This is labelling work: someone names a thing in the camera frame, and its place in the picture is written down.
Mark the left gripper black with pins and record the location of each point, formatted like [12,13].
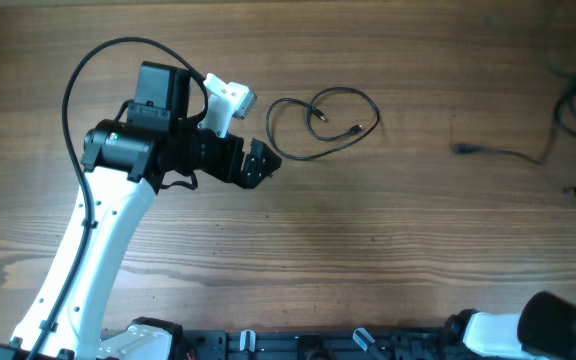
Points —
[248,175]

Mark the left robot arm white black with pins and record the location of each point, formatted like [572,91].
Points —
[125,161]

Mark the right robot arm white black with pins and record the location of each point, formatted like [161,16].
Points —
[544,329]

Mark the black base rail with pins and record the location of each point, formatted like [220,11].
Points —
[415,344]

